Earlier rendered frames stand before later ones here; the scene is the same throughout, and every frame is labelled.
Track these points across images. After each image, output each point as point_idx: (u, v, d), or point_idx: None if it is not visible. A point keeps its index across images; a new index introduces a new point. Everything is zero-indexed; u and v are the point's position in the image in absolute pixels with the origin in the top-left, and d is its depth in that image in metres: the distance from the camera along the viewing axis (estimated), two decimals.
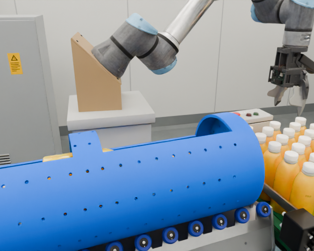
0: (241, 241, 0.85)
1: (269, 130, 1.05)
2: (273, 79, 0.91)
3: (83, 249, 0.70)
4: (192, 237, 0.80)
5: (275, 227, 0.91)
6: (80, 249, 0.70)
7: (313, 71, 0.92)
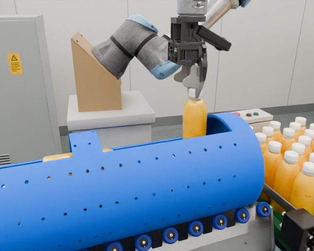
0: (241, 241, 0.85)
1: (269, 130, 1.05)
2: (171, 57, 0.77)
3: (83, 249, 0.70)
4: (192, 237, 0.80)
5: (275, 227, 0.91)
6: (80, 249, 0.70)
7: (221, 48, 0.79)
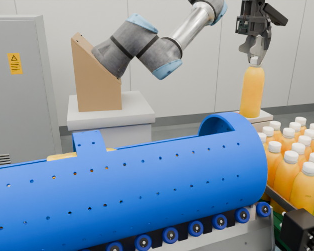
0: (241, 241, 0.85)
1: (269, 130, 1.05)
2: (239, 30, 0.93)
3: (87, 250, 0.70)
4: (192, 237, 0.80)
5: (275, 227, 0.91)
6: (84, 248, 0.70)
7: (279, 23, 0.95)
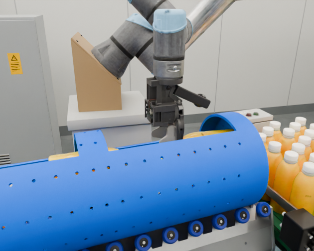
0: (241, 241, 0.85)
1: (269, 130, 1.05)
2: (147, 115, 0.75)
3: (88, 250, 0.70)
4: (192, 237, 0.80)
5: (275, 227, 0.91)
6: (85, 248, 0.70)
7: (199, 105, 0.77)
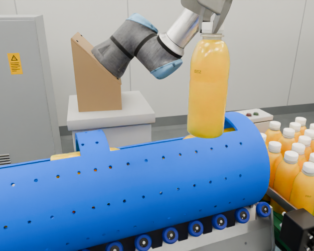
0: (241, 241, 0.85)
1: (213, 22, 0.49)
2: None
3: None
4: (192, 237, 0.80)
5: (275, 227, 0.91)
6: (87, 249, 0.70)
7: None
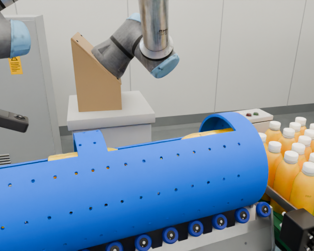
0: (241, 241, 0.85)
1: None
2: None
3: (88, 250, 0.70)
4: (192, 237, 0.80)
5: (275, 227, 0.91)
6: (85, 248, 0.70)
7: (12, 129, 0.62)
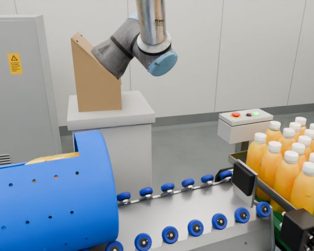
0: (241, 241, 0.85)
1: None
2: None
3: None
4: (192, 237, 0.80)
5: (275, 227, 0.91)
6: None
7: None
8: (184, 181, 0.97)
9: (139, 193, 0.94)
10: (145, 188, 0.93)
